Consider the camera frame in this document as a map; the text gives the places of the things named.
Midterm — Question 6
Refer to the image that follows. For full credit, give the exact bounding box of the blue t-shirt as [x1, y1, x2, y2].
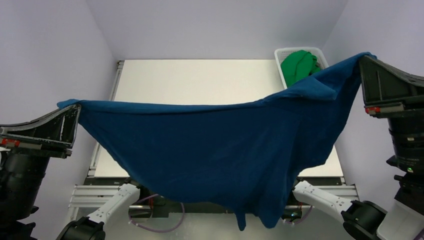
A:
[57, 52, 369, 230]

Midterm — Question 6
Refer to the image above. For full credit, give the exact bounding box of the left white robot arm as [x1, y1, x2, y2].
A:
[0, 104, 140, 240]

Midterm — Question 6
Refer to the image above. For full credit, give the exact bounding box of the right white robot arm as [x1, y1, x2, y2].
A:
[292, 56, 424, 240]

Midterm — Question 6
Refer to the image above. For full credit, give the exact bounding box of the green t-shirt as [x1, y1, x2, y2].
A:
[280, 50, 322, 87]

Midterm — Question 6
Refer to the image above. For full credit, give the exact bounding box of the white plastic laundry basket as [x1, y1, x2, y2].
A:
[274, 47, 329, 89]

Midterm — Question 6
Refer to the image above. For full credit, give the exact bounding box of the aluminium rail frame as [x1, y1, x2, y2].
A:
[67, 60, 360, 210]

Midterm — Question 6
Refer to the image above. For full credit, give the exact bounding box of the black base frame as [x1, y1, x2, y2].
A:
[84, 177, 342, 220]

